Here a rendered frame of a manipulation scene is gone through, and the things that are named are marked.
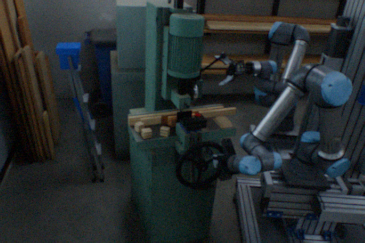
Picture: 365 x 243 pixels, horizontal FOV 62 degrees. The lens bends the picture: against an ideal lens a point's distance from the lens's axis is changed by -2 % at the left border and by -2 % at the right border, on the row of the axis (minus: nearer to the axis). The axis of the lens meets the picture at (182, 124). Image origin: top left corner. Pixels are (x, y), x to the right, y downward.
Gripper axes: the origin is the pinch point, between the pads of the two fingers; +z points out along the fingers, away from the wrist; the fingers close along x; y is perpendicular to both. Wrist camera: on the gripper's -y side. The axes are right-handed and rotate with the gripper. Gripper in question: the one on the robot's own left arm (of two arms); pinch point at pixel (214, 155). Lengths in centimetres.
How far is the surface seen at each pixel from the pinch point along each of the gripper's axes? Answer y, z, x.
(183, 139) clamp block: -8.9, 12.2, -11.1
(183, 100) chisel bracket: -30.2, 23.2, -5.6
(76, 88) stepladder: -49, 96, -61
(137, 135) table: -12.8, 25.9, -32.4
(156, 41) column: -65, 29, -17
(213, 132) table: -10.6, 22.0, 10.2
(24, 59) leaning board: -78, 128, -98
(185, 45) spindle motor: -56, 5, -9
